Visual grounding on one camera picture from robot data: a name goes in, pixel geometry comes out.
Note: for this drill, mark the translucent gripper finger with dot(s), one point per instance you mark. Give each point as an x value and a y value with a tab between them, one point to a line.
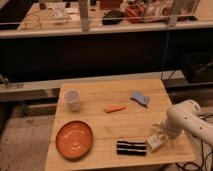
165	139
158	126

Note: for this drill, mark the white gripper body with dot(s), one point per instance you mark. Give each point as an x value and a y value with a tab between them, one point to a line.
170	129

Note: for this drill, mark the small white bottle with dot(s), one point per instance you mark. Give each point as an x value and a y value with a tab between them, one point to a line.
154	142

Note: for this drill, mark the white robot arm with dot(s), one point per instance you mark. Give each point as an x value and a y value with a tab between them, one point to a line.
184	116

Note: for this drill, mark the black white striped cloth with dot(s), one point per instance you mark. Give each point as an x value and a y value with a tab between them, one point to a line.
131	148

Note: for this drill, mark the orange toy carrot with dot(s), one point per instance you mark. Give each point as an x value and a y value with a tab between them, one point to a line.
110	109

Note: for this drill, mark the black box at right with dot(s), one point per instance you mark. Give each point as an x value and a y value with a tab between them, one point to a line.
197	67

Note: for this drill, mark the orange plate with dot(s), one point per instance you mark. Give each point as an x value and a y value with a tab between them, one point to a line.
74	139

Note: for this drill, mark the translucent plastic cup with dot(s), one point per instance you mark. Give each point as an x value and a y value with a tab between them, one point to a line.
72	100

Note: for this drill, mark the red tool on bench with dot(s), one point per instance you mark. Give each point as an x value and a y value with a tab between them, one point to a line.
135	13

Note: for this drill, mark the black bag on bench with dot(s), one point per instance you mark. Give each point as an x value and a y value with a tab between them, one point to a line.
112	17

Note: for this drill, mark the grey metal post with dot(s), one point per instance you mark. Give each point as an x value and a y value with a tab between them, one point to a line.
83	9

